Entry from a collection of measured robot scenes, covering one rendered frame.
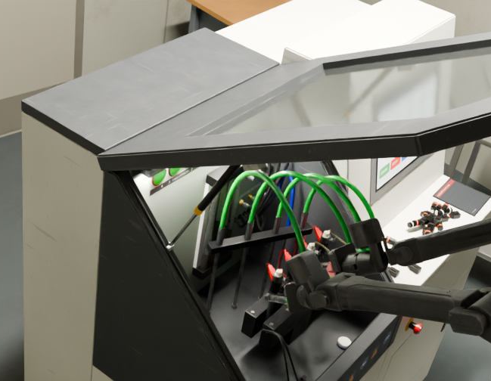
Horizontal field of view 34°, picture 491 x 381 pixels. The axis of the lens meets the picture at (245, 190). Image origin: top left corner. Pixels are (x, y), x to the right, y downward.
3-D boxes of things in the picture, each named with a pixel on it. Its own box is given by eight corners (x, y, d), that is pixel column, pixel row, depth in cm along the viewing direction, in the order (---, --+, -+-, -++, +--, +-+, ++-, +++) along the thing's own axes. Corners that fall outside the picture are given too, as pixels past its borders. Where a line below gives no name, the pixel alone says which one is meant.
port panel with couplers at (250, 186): (241, 223, 241) (257, 135, 223) (232, 218, 242) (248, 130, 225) (266, 205, 250) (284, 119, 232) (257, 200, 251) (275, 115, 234)
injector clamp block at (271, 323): (265, 367, 225) (274, 329, 217) (237, 348, 229) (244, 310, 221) (328, 308, 249) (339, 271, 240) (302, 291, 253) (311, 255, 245)
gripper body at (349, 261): (348, 243, 198) (368, 238, 192) (362, 282, 198) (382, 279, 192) (328, 251, 194) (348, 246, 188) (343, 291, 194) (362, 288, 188)
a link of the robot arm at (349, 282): (486, 342, 136) (521, 315, 142) (479, 311, 135) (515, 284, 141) (312, 312, 170) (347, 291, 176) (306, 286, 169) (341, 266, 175)
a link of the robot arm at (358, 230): (414, 259, 182) (411, 257, 191) (400, 210, 183) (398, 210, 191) (362, 274, 184) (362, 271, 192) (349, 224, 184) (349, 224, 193)
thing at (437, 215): (432, 246, 258) (436, 233, 255) (402, 230, 262) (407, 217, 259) (461, 216, 274) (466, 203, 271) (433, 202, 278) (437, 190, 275)
